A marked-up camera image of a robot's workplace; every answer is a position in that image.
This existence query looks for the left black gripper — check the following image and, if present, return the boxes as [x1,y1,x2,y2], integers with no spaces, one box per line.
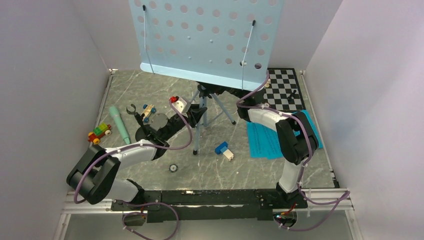
[163,103,207,141]

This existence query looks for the black microphone stand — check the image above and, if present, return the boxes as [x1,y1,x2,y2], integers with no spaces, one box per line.
[126,103,151,141]

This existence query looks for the green toy microphone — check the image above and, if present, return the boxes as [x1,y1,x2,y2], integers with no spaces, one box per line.
[108,106,131,145]

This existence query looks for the light blue music stand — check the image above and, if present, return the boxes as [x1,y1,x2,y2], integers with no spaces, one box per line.
[128,0,285,156]

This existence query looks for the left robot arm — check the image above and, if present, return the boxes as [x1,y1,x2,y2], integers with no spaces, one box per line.
[66,104,207,210]

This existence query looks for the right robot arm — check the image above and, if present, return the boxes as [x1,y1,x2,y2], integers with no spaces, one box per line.
[236,92,320,208]

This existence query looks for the beige toy cart blue wheels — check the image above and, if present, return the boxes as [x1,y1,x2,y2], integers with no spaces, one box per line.
[142,104,157,123]

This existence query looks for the blue white toy brick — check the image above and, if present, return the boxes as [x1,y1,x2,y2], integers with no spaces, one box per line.
[214,141,234,161]

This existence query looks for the blue white poker chip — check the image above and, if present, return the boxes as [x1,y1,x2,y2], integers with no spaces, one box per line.
[169,164,178,173]

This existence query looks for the cream chess piece standing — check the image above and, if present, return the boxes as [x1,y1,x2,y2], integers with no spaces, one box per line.
[264,78,271,88]

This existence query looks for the black white chessboard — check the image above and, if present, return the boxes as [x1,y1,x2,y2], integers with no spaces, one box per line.
[263,68,306,112]

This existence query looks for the colourful brick toy car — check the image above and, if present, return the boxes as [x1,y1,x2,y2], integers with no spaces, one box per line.
[87,123,112,145]

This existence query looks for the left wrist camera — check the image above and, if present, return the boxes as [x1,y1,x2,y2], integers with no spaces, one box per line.
[169,96,191,114]

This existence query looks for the black base frame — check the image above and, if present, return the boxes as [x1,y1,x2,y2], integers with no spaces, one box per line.
[111,188,308,223]

